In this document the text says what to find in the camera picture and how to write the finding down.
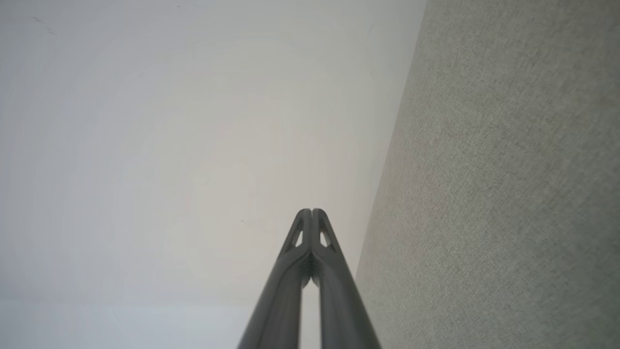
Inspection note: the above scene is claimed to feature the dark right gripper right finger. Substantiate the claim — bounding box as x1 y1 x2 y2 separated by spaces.
312 208 383 349

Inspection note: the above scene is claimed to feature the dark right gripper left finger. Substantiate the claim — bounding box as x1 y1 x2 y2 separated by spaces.
236 208 313 349

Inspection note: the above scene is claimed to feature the grey fabric sofa surface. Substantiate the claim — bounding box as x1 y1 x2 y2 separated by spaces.
355 0 620 349

